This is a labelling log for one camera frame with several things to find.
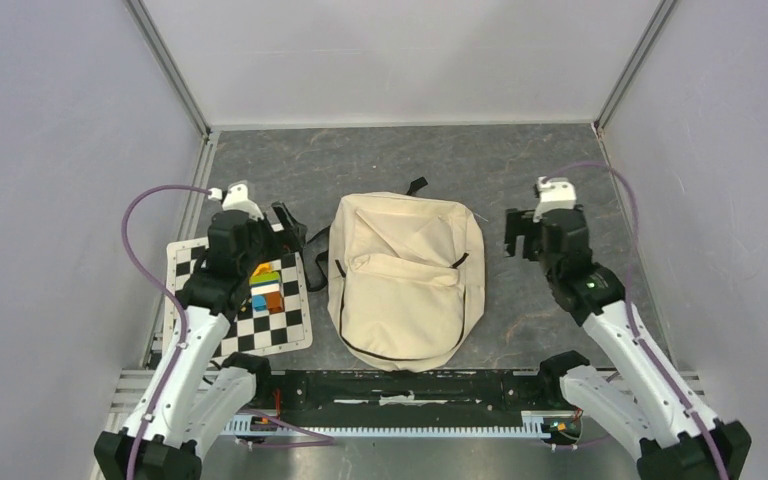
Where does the cream canvas backpack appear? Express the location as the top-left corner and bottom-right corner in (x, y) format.
(314, 177), (486, 372)

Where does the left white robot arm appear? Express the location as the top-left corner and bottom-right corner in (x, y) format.
(94, 202), (307, 479)

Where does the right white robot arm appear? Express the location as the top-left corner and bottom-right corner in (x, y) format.
(504, 205), (752, 479)

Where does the colourful block stack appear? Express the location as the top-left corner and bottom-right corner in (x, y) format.
(249, 263), (285, 314)

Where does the checkered chess mat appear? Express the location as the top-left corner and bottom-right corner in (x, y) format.
(165, 238), (313, 363)

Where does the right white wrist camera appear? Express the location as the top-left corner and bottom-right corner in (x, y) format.
(533, 176), (577, 223)

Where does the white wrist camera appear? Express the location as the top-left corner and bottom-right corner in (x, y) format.
(533, 176), (577, 223)
(208, 181), (265, 221)

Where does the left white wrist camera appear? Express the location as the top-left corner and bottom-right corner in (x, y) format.
(208, 181), (265, 221)

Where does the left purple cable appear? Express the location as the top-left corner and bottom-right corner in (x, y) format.
(122, 184), (226, 480)

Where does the purple cable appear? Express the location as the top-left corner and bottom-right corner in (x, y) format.
(122, 184), (226, 480)
(542, 160), (730, 480)

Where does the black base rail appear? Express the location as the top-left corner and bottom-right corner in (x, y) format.
(246, 370), (583, 442)

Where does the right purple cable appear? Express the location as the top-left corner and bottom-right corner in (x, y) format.
(542, 160), (730, 480)

